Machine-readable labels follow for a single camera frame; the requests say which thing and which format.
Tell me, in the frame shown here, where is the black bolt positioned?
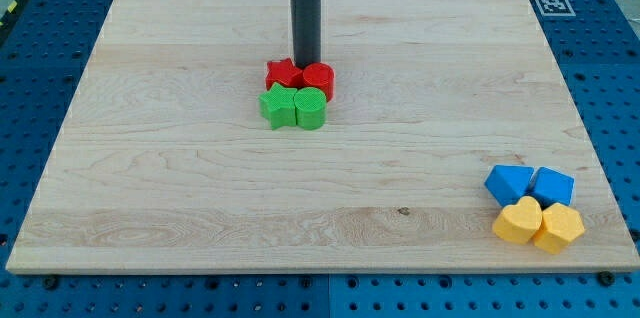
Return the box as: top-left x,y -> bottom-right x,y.
42,275 -> 59,291
597,271 -> 616,287

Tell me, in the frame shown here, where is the red star block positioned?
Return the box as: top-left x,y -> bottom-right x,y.
265,58 -> 303,90

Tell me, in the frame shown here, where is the light wooden board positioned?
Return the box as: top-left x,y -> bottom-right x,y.
7,0 -> 639,275

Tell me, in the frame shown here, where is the black bolt front left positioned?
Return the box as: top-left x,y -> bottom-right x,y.
42,275 -> 59,291

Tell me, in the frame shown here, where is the blue cube block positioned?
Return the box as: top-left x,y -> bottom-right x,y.
527,167 -> 575,208

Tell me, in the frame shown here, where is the green star block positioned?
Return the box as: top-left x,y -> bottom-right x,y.
259,83 -> 297,130

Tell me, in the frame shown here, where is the red cylinder block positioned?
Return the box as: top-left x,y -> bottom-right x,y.
302,62 -> 335,102

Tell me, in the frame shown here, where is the yellow hexagon block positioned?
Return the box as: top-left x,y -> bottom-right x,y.
532,203 -> 586,254

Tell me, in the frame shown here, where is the green cylinder block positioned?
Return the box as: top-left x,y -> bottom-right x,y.
294,87 -> 327,130

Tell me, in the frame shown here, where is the yellow heart block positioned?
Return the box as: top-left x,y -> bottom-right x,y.
492,196 -> 542,244

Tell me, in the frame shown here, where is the white fiducial marker tag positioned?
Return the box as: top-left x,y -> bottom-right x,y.
534,0 -> 575,17

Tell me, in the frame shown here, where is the black bolt front right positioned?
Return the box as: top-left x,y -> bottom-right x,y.
597,271 -> 616,287

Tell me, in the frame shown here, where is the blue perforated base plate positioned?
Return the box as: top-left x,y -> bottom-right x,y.
1,0 -> 639,317

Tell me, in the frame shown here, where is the blue triangle block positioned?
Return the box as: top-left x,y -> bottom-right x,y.
484,165 -> 534,207

